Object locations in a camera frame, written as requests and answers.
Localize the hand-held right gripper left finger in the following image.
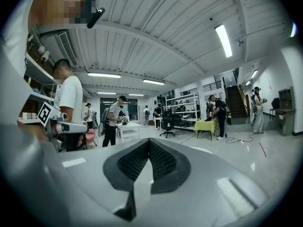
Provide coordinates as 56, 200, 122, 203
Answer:
102, 138, 151, 222

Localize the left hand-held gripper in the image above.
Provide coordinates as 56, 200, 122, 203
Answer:
37, 101, 89, 153

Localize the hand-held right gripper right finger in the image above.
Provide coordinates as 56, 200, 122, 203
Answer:
149, 137, 191, 195

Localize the pink chair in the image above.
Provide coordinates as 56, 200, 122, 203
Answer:
83, 129, 98, 150

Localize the small white table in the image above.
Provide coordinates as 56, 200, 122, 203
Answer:
116, 122, 143, 144

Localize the black office chair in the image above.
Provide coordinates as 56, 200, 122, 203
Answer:
159, 113, 176, 139

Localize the table with yellow cloth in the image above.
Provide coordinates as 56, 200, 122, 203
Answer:
193, 119, 220, 141

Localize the white storage rack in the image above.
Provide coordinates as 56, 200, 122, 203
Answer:
164, 93, 202, 129

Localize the white ceiling air conditioner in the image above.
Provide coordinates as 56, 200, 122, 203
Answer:
38, 30, 79, 68

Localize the dark staircase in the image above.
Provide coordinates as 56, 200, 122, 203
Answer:
222, 76, 251, 125

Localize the person's head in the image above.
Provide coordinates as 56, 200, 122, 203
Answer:
27, 0, 92, 30

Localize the grey wooden cabinet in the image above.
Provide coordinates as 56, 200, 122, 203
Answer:
274, 86, 297, 137

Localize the white wall shelf unit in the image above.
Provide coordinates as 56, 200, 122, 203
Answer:
17, 31, 62, 125

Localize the cable with power strip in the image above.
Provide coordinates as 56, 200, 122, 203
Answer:
224, 132, 254, 144

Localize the black head-worn camera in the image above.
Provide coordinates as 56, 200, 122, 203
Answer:
83, 0, 106, 29

